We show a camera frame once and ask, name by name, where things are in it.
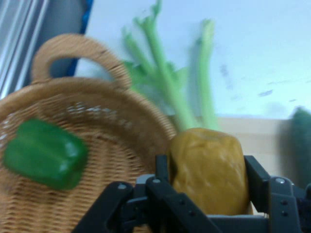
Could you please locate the oval wicker basket with handles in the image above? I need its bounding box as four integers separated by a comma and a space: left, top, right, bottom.
0, 33, 177, 233

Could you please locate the green toy celery stalk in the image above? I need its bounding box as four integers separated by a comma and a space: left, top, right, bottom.
121, 0, 222, 133

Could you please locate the green toy bell pepper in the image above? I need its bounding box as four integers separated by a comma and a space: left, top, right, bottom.
1, 118, 89, 191

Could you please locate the yellow-brown toy vegetable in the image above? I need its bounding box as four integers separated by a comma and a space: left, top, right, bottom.
168, 127, 251, 217

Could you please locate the dark green toy cucumber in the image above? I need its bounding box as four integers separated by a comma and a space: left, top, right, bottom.
278, 106, 311, 185

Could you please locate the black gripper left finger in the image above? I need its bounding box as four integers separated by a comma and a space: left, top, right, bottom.
71, 154, 222, 233

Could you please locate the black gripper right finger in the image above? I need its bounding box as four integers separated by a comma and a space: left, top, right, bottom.
243, 154, 311, 233

